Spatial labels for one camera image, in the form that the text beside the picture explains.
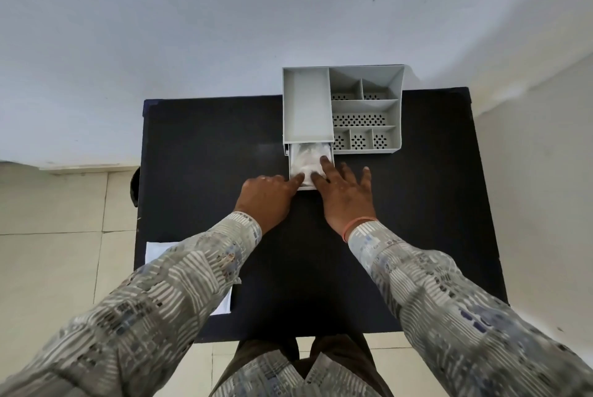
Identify person's left hand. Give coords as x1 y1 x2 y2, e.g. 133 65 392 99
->
233 173 305 236

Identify person's right hand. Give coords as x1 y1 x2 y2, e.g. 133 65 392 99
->
310 155 378 238

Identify grey organizer drawer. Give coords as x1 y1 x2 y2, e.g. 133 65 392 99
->
287 142 335 191

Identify person's left forearm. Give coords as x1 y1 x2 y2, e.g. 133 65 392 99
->
0 211 263 397

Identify person's right forearm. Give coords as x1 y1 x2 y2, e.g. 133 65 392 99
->
347 220 593 397

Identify white crumpled cloth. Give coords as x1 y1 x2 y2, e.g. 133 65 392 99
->
291 144 332 183

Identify orange wrist thread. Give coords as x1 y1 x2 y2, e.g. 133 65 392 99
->
342 216 379 244

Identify grey plastic desk organizer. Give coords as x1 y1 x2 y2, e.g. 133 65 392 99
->
282 64 406 155

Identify person's legs in brown trousers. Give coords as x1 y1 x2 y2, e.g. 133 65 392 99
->
209 334 395 397

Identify white paper sheet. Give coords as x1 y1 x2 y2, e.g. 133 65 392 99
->
145 241 233 317

